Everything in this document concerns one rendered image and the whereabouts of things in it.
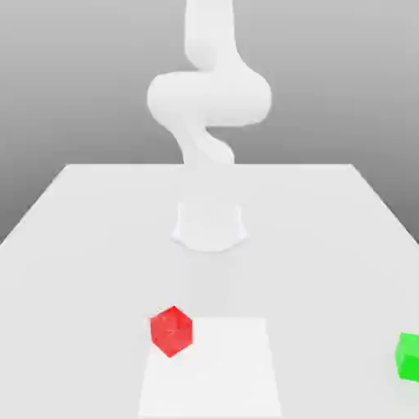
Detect small red cube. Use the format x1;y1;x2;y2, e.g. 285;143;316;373
150;304;194;358

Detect small green cube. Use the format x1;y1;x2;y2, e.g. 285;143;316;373
394;331;419;383

